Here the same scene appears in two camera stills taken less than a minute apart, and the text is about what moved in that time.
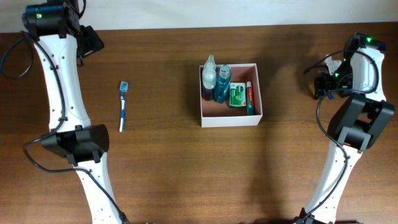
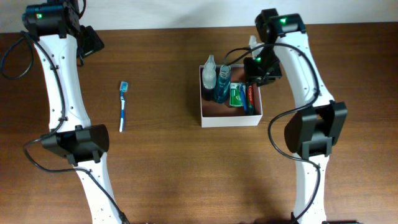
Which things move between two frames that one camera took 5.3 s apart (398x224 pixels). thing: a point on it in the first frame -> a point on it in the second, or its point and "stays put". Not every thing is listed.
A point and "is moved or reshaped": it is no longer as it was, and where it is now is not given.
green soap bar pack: (237, 94) stays put
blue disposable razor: (331, 96) is moved or reshaped
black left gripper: (92, 43) stays put
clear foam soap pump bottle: (209, 78) stays put
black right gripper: (321, 86) -> (262, 76)
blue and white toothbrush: (124, 86) stays put
